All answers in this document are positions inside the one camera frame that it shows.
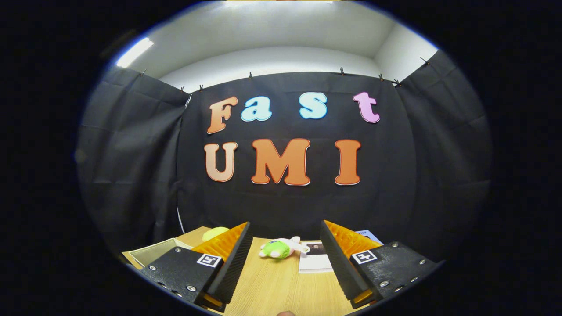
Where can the green and pink plush toy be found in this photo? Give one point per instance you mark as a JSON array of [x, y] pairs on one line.
[[276, 249]]

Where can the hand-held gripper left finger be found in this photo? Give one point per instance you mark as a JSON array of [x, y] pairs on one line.
[[237, 263]]

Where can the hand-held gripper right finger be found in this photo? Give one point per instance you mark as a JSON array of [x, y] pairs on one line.
[[340, 263]]

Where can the large white book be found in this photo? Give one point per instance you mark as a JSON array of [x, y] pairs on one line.
[[314, 261]]

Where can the black backdrop cloth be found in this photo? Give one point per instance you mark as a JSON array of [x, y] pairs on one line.
[[395, 166]]

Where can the yellow bread-shaped toy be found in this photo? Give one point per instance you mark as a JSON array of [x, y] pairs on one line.
[[215, 233]]

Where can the ceiling strip light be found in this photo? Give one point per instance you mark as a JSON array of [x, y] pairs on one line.
[[134, 52]]

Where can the grey fabric storage box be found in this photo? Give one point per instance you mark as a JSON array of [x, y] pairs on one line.
[[158, 251]]

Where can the blue book with figure cover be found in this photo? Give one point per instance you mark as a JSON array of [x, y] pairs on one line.
[[371, 237]]

